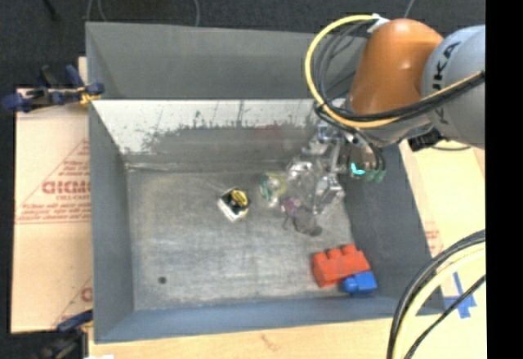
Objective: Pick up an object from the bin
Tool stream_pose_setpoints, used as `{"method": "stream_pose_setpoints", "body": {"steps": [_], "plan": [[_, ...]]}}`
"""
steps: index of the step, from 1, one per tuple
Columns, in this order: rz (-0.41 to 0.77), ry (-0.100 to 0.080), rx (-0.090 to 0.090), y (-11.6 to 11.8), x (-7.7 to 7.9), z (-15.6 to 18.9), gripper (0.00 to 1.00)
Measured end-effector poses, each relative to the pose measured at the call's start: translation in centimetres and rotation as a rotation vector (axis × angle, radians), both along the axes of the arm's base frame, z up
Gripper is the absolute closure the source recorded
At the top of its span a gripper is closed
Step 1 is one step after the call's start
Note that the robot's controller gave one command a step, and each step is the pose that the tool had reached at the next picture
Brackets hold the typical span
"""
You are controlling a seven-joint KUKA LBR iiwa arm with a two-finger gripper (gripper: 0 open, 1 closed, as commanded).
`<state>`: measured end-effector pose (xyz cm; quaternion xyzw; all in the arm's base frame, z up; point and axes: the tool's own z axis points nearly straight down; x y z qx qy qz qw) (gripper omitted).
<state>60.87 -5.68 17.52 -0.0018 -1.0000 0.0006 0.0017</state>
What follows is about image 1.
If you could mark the brown cardboard board, red print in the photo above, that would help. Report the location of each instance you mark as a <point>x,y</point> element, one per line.
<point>49,153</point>

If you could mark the clear green glass ball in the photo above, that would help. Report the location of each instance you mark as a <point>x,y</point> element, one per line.
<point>271,186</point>

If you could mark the grey metal bin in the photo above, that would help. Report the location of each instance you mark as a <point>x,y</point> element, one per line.
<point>196,251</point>

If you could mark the red building block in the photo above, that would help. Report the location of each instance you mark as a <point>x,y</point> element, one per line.
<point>338,266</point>

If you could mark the black cylinder on white bracket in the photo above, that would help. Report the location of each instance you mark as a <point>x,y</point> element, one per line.
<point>424,141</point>

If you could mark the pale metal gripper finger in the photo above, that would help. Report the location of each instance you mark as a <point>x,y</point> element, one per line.
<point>330,191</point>
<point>301,174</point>

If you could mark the white box with yellow print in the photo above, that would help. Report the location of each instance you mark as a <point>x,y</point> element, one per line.
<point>233,204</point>

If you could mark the purple and grey toy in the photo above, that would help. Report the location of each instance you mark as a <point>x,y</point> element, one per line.
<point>303,221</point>

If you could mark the blue building block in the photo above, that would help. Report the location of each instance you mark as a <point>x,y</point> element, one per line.
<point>360,283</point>

